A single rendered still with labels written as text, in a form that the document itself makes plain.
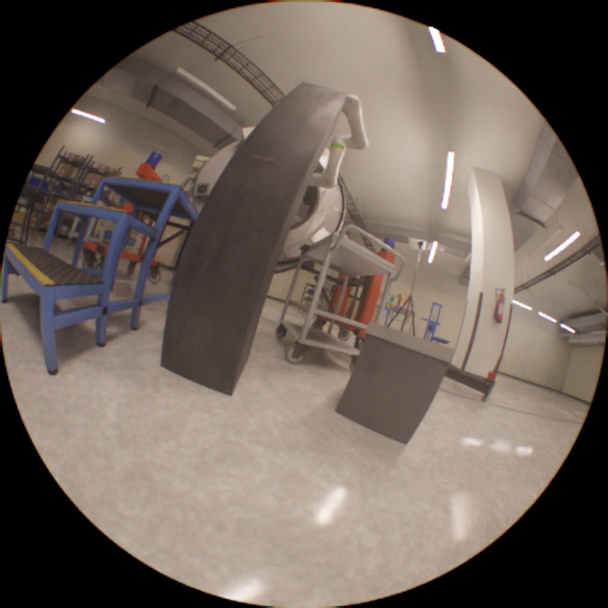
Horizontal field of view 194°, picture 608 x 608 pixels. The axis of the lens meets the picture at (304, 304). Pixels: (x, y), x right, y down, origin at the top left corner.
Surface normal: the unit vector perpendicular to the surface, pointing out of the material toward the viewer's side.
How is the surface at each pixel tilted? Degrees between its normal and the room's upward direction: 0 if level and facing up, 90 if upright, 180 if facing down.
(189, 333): 90
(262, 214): 90
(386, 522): 0
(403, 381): 90
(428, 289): 90
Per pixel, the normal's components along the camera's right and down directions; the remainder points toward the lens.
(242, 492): 0.31, -0.95
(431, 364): -0.55, -0.18
